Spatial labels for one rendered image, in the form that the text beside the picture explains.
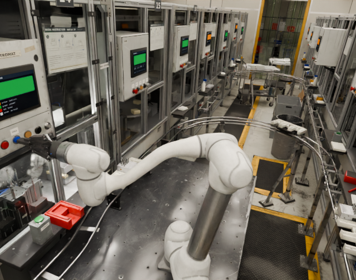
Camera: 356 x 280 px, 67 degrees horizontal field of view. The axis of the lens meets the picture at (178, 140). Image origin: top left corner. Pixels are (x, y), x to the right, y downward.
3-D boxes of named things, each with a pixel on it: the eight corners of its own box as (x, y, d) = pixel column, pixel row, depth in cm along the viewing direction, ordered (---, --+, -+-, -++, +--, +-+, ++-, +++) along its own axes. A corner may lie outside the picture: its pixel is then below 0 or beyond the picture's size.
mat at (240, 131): (230, 184, 344) (230, 184, 344) (186, 174, 361) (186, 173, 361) (263, 85, 843) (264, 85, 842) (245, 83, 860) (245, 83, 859)
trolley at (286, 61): (286, 98, 731) (295, 61, 689) (264, 95, 741) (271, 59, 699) (282, 90, 805) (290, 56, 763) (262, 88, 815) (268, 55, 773)
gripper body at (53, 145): (70, 156, 117) (53, 151, 120) (67, 138, 114) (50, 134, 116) (57, 164, 111) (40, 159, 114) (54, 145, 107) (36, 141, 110)
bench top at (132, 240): (221, 360, 114) (222, 355, 113) (29, 275, 145) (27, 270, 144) (256, 179, 242) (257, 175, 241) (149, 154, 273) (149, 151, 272)
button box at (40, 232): (41, 245, 131) (37, 226, 125) (29, 240, 133) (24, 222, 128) (53, 234, 137) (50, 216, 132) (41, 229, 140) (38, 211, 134)
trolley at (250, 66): (239, 104, 652) (245, 64, 610) (235, 98, 702) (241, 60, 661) (275, 106, 650) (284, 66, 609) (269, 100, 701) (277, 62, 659)
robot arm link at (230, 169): (193, 267, 144) (207, 307, 125) (164, 268, 139) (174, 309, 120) (243, 140, 115) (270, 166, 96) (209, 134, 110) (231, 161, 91)
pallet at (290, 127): (269, 128, 315) (271, 120, 311) (276, 125, 323) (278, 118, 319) (298, 139, 290) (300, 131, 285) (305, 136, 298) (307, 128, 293)
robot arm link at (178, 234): (187, 241, 161) (190, 212, 151) (197, 266, 145) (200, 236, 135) (161, 245, 157) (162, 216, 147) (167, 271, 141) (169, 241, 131)
